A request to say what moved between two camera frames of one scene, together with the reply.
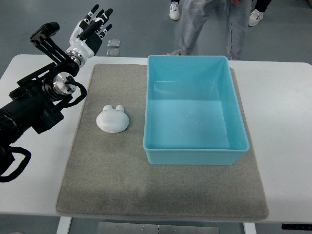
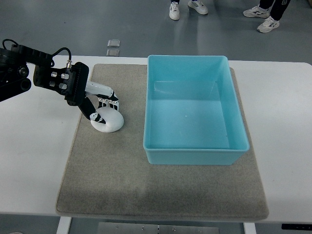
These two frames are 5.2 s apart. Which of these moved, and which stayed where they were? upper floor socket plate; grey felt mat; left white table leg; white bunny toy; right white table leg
Moved: white bunny toy
Stayed: upper floor socket plate; right white table leg; grey felt mat; left white table leg
